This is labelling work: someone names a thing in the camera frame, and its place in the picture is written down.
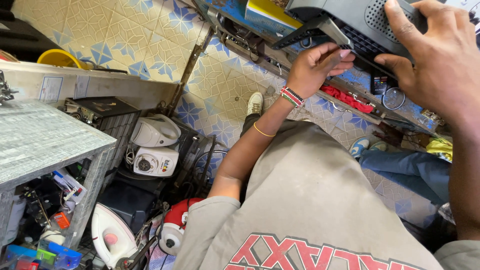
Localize person's left hand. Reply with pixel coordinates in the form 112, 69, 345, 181
286, 42, 356, 100

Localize person's right hand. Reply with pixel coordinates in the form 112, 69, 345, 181
374, 0, 480, 126

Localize black television with grey stand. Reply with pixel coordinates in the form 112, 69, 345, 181
272, 0, 429, 77

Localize red cloth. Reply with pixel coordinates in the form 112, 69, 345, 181
320, 85, 375, 114

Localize black remote control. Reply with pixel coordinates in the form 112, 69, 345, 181
370, 71, 389, 96

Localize yellow and blue carton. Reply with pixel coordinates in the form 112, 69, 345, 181
244, 0, 304, 37

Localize thin yellow wrist band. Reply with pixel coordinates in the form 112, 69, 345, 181
253, 121, 277, 138

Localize person's black trousers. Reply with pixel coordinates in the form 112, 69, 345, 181
240, 113, 263, 137

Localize yellow cloth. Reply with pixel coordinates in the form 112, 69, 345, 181
425, 137, 454, 162

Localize blue worn workbench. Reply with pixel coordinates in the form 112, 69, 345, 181
194, 0, 451, 136

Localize person's grey printed t-shirt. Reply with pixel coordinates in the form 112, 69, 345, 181
173, 120, 480, 270

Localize white rounded blender base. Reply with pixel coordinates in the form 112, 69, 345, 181
130, 113, 182, 148

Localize white blender base with buttons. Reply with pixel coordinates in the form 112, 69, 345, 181
133, 146, 180, 178

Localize white counter ledge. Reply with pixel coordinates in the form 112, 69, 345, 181
0, 61, 179, 110

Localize red and white appliance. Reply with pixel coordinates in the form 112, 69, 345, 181
157, 197, 205, 256

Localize black electronic chassis box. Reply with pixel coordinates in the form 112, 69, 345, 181
63, 96, 142, 177

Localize black plastic case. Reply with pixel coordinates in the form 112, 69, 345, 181
98, 181, 158, 235

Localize yellow plastic bowl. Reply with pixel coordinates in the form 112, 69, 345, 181
37, 49, 90, 71

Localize white clothes iron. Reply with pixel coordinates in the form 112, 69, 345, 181
91, 203, 139, 269

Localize grey wooden table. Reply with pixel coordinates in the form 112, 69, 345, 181
0, 99, 118, 248

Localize black bag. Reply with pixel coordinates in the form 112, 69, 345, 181
0, 0, 64, 63

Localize small orange box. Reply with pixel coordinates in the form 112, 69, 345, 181
53, 212, 71, 230

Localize heap of clutter under table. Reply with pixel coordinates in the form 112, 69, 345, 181
0, 165, 89, 270

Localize metal clamp tool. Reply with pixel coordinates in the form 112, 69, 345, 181
0, 70, 19, 106

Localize blue plastic tool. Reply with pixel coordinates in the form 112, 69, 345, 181
5, 240, 83, 270

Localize red white green beaded bracelet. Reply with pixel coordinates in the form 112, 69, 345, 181
279, 85, 305, 109

